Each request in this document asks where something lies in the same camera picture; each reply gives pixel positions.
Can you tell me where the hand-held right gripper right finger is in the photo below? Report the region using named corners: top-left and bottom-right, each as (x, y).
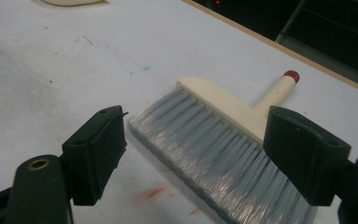
top-left (262, 105), bottom-right (352, 207)

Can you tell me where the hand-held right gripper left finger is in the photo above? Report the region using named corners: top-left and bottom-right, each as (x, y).
top-left (61, 105), bottom-right (129, 206)

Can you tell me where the cream brush with grey bristles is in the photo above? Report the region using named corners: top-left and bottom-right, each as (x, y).
top-left (127, 69), bottom-right (321, 224)

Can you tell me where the cream plastic dustpan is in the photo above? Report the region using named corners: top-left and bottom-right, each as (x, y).
top-left (39, 0), bottom-right (107, 7)

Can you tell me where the white table cover sheet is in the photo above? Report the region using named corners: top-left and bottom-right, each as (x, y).
top-left (0, 0), bottom-right (358, 224)

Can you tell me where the wooden table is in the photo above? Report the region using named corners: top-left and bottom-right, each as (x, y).
top-left (181, 0), bottom-right (358, 99)

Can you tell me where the white desk frame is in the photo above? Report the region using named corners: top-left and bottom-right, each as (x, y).
top-left (274, 0), bottom-right (358, 91)

